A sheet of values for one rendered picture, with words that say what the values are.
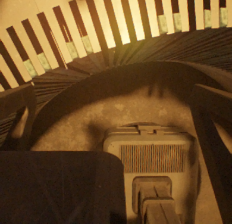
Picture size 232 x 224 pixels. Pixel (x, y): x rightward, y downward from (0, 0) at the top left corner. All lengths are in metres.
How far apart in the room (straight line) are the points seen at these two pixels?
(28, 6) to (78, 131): 1.14
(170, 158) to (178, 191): 0.19
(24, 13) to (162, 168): 1.03
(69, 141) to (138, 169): 0.52
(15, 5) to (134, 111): 1.13
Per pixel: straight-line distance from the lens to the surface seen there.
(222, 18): 0.36
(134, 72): 1.37
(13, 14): 0.35
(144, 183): 1.17
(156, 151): 1.16
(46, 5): 0.34
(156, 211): 1.01
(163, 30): 0.32
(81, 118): 1.40
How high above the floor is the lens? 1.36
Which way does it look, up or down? 83 degrees down
